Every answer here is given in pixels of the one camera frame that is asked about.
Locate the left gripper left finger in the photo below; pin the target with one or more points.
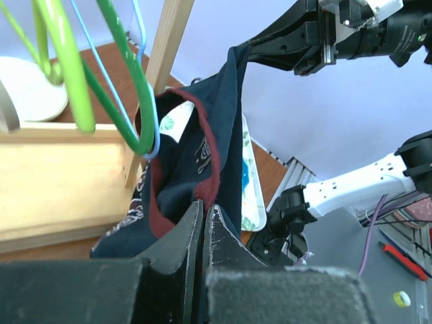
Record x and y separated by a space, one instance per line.
160 285

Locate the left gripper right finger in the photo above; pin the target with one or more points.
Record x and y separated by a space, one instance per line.
241 289

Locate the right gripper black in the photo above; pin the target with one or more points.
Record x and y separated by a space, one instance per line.
280 45

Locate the navy tank top red trim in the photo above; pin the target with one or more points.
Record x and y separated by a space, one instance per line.
204 164

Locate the light blue wire hanger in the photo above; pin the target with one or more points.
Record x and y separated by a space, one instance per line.
144 142

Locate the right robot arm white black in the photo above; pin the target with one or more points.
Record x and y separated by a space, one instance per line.
398 174

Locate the dark green hanger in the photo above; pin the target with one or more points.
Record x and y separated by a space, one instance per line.
123 84

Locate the wooden hanger rack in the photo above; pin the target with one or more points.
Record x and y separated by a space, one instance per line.
60 184

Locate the lime green hanger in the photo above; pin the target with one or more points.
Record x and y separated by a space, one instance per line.
57 56

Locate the floral leaf tray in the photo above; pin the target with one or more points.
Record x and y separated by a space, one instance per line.
254 216

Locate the blue dotted plate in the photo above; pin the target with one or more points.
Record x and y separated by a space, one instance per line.
246 175

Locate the yellow tape roll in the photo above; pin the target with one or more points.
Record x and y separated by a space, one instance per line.
402 299

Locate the red black tool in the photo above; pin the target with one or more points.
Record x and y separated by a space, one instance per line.
410 266

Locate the white divided dish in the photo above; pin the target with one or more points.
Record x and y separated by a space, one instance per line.
33 96

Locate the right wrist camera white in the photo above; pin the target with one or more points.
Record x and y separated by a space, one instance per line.
355 14

